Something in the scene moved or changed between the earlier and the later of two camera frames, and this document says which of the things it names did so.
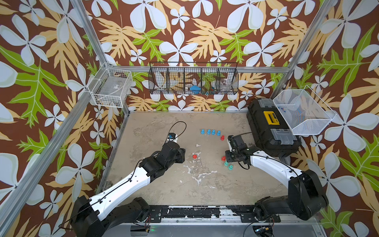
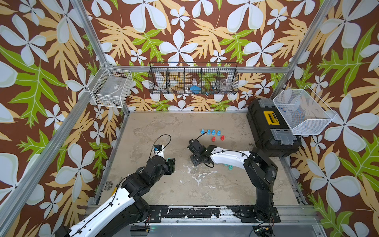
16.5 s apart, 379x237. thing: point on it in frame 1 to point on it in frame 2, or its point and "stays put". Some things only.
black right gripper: [227, 157] to [192, 157]
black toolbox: [269, 129] stays put
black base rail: [245, 213] stays put
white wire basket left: [111, 88] stays put
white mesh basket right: [302, 111] stays put
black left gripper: [180, 155] to [170, 166]
